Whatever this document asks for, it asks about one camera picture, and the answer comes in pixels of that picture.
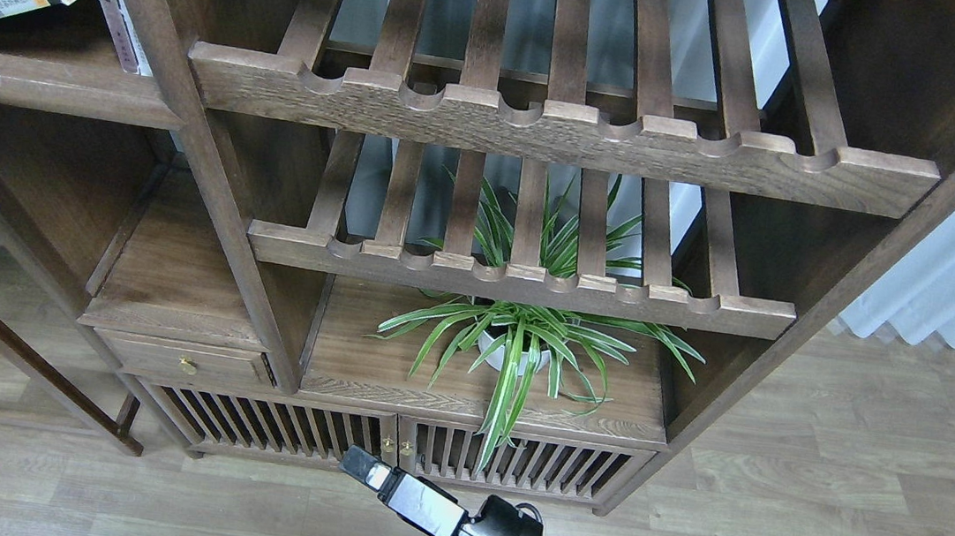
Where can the small wooden drawer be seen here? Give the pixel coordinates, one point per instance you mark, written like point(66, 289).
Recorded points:
point(199, 361)

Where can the brass drawer knob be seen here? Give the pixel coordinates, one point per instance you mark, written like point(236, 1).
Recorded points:
point(187, 366)

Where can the thin upright book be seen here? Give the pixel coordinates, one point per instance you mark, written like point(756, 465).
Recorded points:
point(121, 29)

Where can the left slatted cabinet door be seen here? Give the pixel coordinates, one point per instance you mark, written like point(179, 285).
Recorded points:
point(299, 429)

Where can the green spider plant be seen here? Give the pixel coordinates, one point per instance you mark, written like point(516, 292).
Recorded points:
point(519, 340)

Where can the right slatted cabinet door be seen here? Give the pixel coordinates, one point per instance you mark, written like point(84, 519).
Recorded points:
point(540, 466)

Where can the slatted cabinet door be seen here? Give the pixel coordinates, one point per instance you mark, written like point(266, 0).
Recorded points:
point(299, 429)
point(540, 466)

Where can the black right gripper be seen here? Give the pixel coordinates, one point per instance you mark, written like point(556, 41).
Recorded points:
point(427, 508)

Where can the dark wooden bookshelf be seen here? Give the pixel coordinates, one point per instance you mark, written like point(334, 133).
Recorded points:
point(297, 171)

